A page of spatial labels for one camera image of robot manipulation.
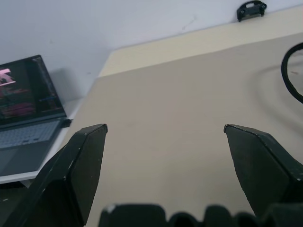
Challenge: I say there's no dark grey open laptop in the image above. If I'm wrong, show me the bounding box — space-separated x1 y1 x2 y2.
0 54 68 178

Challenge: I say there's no red black paddle case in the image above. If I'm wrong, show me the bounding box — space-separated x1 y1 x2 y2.
281 42 303 105

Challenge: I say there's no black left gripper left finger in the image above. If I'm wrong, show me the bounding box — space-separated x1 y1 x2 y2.
9 123 108 227

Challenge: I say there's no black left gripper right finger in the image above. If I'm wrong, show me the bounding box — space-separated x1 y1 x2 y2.
223 124 303 213

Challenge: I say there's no small black clip-shaped object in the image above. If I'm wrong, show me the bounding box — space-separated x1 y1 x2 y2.
236 0 267 22

